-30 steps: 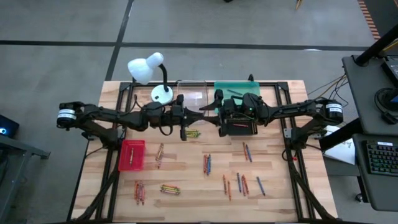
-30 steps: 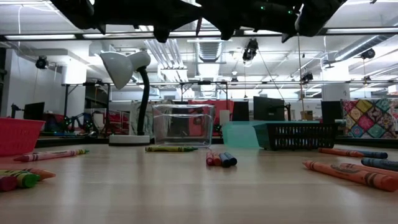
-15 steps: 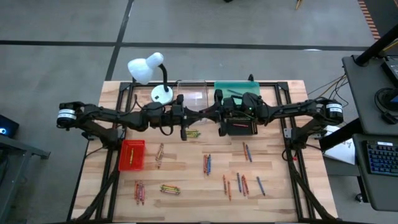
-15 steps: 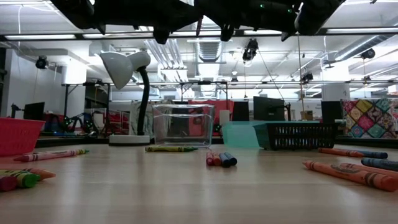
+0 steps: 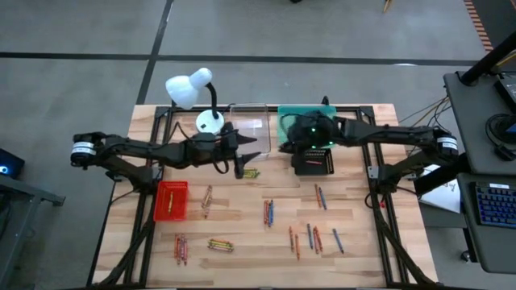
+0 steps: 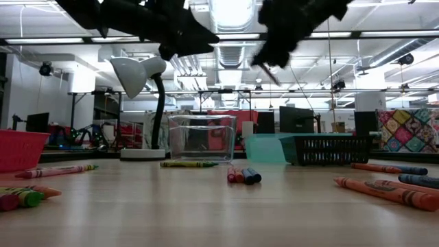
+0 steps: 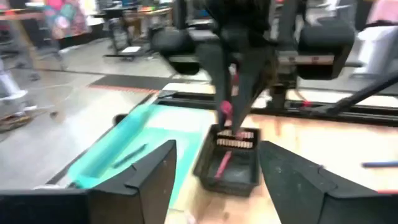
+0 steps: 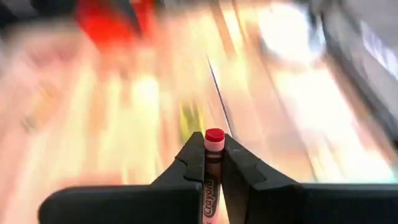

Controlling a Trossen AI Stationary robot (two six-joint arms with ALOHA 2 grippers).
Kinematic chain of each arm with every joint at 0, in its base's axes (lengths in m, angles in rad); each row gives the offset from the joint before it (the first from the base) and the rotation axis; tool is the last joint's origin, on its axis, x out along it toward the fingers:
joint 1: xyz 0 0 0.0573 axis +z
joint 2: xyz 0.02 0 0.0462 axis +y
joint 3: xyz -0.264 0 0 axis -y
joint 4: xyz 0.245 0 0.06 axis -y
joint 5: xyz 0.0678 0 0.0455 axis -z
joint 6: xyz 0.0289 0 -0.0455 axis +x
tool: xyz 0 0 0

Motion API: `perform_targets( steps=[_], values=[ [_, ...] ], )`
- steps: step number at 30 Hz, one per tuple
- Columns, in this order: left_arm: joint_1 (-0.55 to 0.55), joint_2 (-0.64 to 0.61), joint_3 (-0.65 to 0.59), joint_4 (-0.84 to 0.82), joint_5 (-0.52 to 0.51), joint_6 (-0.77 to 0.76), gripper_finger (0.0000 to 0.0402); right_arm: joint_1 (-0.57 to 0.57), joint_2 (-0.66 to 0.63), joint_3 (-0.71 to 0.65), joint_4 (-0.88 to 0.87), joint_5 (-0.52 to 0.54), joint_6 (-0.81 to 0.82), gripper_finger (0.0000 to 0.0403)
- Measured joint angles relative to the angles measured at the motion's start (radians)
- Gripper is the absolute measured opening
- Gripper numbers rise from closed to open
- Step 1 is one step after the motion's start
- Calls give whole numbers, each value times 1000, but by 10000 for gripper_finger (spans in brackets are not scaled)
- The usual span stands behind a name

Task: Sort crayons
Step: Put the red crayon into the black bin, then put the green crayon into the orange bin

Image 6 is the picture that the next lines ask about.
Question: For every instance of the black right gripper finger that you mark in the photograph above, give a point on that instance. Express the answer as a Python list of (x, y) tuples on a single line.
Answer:
[(284, 55), (267, 58)]

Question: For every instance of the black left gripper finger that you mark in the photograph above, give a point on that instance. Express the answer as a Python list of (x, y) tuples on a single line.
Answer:
[(197, 32), (185, 49)]

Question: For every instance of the orange crayon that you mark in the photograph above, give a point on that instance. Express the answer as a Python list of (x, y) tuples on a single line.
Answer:
[(411, 187), (387, 193), (48, 191), (374, 167)]

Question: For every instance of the pink crayon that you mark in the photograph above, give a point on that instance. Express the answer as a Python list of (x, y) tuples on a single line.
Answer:
[(51, 171)]

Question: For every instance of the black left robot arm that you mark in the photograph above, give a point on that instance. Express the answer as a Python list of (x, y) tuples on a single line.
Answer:
[(103, 17)]

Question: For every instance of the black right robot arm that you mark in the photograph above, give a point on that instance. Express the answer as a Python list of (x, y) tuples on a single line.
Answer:
[(326, 12)]

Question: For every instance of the white desk lamp black neck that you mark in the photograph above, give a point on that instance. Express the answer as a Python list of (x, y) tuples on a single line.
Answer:
[(132, 75)]

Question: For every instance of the red fabric backdrop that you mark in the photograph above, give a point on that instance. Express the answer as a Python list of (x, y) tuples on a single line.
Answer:
[(247, 118)]

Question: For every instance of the black panel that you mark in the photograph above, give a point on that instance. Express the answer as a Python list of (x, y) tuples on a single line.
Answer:
[(265, 123)]

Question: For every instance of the black computer monitor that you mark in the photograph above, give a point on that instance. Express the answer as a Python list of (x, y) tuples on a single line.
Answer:
[(296, 120), (365, 123), (37, 122)]

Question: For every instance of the floral patterned fabric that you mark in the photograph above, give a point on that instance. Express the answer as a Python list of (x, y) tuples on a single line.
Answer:
[(147, 130)]

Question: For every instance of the cardboard box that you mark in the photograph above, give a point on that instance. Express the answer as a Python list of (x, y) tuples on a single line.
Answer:
[(338, 127)]

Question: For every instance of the teal plastic bin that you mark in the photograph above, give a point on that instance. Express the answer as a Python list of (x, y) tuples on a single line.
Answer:
[(264, 149)]

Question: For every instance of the shelf with red bins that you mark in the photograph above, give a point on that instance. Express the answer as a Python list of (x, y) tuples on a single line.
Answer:
[(132, 135)]

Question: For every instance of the black mesh basket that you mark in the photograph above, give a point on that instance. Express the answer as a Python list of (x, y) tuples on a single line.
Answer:
[(326, 151)]

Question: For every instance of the clear plastic bin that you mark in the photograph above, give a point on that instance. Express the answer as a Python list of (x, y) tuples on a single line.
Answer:
[(202, 156)]

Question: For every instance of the colourful patchwork quilt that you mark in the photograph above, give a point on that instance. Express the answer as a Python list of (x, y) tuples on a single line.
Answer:
[(408, 130)]

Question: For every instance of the red plastic basket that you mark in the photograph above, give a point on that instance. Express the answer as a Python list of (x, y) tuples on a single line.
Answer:
[(20, 151)]

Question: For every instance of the silver ventilation duct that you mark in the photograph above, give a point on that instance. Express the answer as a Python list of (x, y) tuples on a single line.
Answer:
[(394, 55)]

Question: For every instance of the black mounted camera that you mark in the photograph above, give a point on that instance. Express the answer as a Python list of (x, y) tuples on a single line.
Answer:
[(405, 59), (46, 68)]

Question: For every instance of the black aluminium table frame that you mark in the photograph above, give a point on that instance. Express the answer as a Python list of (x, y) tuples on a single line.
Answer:
[(79, 156)]

